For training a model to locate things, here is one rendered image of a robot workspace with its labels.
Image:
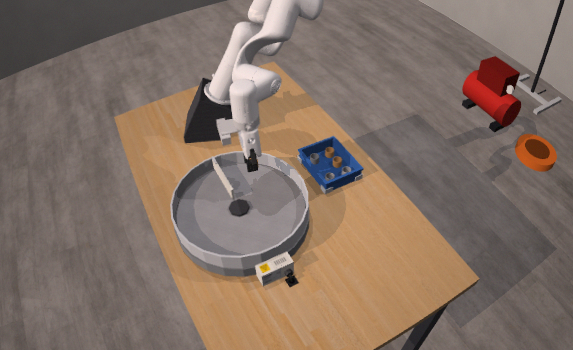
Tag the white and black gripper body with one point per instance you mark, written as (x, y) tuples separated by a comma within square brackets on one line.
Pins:
[(250, 140)]

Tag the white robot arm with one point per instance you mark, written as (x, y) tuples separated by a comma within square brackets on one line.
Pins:
[(256, 83)]

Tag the blue crate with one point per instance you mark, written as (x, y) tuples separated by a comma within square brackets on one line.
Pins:
[(325, 164)]

